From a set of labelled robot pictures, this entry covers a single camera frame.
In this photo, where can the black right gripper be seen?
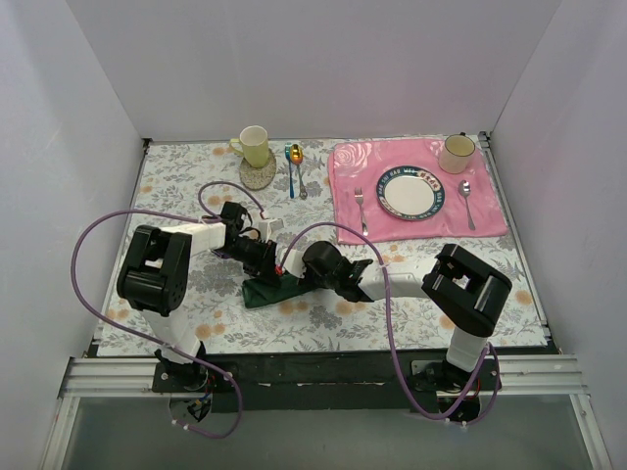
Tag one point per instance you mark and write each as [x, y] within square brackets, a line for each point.
[292, 276]

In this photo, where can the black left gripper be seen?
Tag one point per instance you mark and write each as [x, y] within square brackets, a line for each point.
[267, 261]

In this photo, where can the dark green cloth napkin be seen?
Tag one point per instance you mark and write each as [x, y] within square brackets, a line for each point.
[259, 294]

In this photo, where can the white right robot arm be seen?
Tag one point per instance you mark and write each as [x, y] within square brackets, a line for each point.
[470, 292]

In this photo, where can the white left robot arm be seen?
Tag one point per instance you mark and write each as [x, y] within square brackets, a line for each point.
[154, 275]

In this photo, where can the speckled round coaster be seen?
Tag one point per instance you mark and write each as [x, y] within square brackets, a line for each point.
[258, 178]

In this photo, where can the silver fork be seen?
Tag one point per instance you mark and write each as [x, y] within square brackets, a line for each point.
[360, 200]

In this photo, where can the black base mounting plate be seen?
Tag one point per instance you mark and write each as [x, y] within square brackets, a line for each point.
[341, 380]

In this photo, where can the gold rainbow spoon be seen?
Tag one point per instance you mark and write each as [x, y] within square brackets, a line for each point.
[297, 158]

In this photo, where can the yellow-green mug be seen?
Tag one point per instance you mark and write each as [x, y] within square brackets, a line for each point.
[252, 145]

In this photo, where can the pink rose placemat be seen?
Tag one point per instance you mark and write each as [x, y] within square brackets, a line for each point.
[360, 164]

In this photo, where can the white plate blue rim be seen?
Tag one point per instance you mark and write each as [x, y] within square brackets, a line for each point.
[410, 193]

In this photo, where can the silver spoon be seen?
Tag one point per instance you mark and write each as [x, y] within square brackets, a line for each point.
[464, 190]

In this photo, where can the cream enamel mug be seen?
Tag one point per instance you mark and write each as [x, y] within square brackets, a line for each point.
[456, 154]

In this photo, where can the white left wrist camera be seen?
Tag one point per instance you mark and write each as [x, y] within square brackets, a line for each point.
[267, 227]

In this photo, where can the blue handled spoon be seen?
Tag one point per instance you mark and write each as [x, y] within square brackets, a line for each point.
[288, 151]

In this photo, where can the aluminium frame rail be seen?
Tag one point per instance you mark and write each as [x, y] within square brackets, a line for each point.
[126, 377]

